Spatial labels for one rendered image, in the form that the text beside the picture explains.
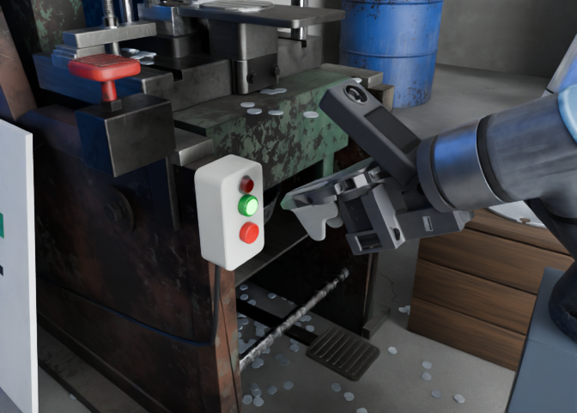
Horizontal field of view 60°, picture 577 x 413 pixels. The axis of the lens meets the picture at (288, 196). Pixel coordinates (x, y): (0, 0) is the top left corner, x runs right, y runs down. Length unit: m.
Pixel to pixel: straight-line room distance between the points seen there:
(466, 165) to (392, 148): 0.07
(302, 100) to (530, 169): 0.54
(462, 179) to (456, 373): 0.88
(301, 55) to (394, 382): 0.73
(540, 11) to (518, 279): 3.07
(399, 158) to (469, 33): 3.78
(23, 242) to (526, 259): 0.98
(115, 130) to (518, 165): 0.41
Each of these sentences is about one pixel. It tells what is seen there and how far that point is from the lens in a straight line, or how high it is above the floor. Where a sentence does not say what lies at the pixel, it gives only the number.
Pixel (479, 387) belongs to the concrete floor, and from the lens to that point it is 1.26.
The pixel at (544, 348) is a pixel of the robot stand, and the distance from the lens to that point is 0.70.
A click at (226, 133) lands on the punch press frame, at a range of 0.75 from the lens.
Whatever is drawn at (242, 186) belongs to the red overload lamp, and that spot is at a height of 0.61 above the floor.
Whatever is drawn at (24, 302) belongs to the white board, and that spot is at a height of 0.27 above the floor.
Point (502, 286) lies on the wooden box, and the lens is 1.19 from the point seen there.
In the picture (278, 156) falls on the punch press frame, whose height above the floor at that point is 0.55.
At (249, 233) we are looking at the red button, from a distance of 0.65.
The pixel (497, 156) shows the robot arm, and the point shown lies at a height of 0.73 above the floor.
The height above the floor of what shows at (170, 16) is 0.77.
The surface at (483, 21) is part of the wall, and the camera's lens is 4.18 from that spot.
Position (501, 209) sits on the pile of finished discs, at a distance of 1.20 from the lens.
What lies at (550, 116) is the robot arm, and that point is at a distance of 0.41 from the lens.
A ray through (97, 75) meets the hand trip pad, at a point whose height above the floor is 0.75.
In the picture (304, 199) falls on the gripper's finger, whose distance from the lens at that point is 0.52.
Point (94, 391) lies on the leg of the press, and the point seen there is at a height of 0.03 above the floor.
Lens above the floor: 0.88
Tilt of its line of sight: 27 degrees down
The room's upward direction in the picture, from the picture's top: straight up
